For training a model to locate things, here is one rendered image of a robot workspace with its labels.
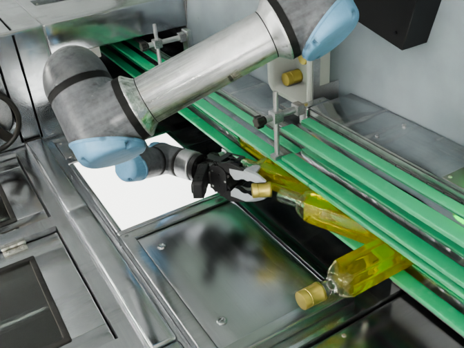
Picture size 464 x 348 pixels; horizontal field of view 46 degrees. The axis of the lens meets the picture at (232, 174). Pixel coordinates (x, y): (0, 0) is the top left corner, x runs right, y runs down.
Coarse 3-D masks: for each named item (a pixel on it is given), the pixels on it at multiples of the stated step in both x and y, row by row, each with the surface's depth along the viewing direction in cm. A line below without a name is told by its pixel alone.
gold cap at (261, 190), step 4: (252, 184) 123; (256, 184) 123; (260, 184) 123; (264, 184) 123; (268, 184) 123; (252, 188) 123; (256, 188) 122; (260, 188) 122; (264, 188) 122; (268, 188) 123; (252, 192) 123; (256, 192) 122; (260, 192) 122; (264, 192) 123; (268, 192) 123; (252, 196) 124; (256, 196) 123; (260, 196) 123; (264, 196) 123; (268, 196) 123
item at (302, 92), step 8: (272, 64) 139; (280, 64) 140; (288, 64) 141; (296, 64) 141; (272, 72) 140; (280, 72) 142; (304, 72) 139; (272, 80) 141; (280, 80) 142; (304, 80) 140; (272, 88) 142; (280, 88) 140; (288, 88) 140; (296, 88) 139; (304, 88) 138; (288, 96) 136; (296, 96) 136; (304, 96) 135
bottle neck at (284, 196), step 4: (280, 188) 121; (280, 192) 120; (284, 192) 120; (288, 192) 120; (292, 192) 120; (276, 196) 120; (280, 196) 120; (284, 196) 119; (288, 196) 119; (292, 196) 119; (296, 196) 118; (280, 200) 120; (284, 200) 119; (288, 200) 119; (292, 200) 118; (288, 204) 120; (292, 204) 119
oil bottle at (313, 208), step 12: (312, 192) 117; (300, 204) 115; (312, 204) 114; (324, 204) 113; (300, 216) 117; (312, 216) 115; (324, 216) 113; (336, 216) 111; (348, 216) 109; (324, 228) 114; (336, 228) 112; (348, 228) 110; (360, 228) 108; (360, 240) 110; (372, 240) 108
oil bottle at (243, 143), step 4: (240, 140) 146; (240, 144) 147; (244, 144) 144; (248, 144) 143; (244, 148) 145; (248, 148) 144; (252, 148) 141; (252, 152) 142; (256, 152) 140; (256, 156) 141; (260, 156) 139; (264, 156) 137
